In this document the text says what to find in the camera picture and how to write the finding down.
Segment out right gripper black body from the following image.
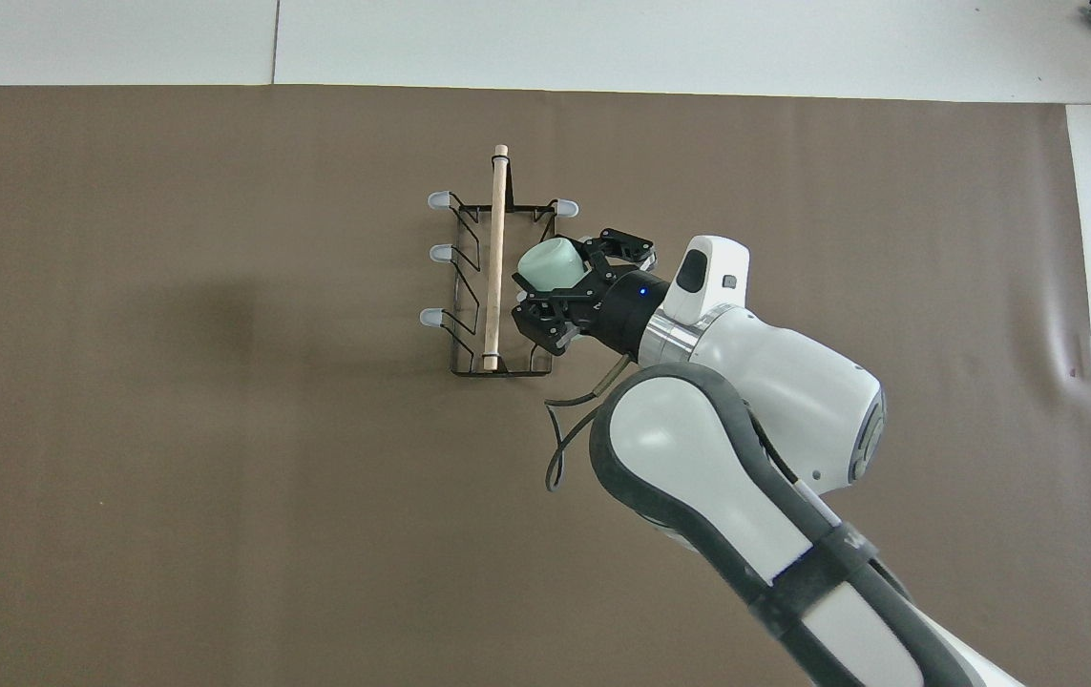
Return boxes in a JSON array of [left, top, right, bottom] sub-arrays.
[[589, 271, 672, 365]]

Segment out pale green plastic cup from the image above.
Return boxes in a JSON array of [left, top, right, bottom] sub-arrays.
[[515, 239, 590, 295]]

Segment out brown paper table mat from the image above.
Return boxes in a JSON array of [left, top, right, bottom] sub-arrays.
[[0, 84, 1091, 687]]

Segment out black wire cup rack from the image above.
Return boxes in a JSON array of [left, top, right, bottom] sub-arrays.
[[420, 144, 580, 379]]

